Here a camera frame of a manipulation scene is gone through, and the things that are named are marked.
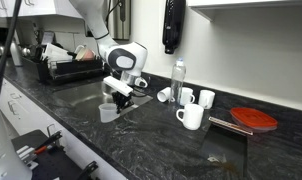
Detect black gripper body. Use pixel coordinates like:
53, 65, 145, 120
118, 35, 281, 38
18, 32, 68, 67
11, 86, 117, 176
112, 92, 132, 109

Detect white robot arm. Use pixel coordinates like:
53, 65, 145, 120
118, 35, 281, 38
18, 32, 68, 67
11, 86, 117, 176
69, 0, 148, 113

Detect stainless steel sink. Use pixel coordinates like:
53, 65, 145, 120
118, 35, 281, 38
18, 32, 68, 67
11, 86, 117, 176
52, 80, 154, 117

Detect white mug lying sideways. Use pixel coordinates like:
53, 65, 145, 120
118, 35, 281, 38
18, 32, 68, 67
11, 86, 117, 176
157, 87, 174, 102

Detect black dish rack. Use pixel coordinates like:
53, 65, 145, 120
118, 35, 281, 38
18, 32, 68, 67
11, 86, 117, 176
22, 58, 103, 84

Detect white mug near bottle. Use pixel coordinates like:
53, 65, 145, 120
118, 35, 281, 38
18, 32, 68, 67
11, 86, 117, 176
180, 87, 195, 106

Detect clear plastic water bottle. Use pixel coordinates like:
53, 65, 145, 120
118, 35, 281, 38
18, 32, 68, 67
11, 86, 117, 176
170, 58, 186, 106

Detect white front mug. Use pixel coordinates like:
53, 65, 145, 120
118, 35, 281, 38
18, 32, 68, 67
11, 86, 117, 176
176, 104, 204, 130

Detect white rear mug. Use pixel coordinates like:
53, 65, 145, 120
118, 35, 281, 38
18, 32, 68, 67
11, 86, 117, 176
198, 90, 215, 109

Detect dark coffee bag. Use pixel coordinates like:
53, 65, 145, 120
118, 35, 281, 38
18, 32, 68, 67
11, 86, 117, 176
199, 116, 253, 179

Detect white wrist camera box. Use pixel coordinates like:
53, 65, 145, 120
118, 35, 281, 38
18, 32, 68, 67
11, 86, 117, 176
103, 76, 133, 97

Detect black wall-mounted dispenser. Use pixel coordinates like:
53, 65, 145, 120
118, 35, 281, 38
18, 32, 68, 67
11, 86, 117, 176
162, 0, 186, 54

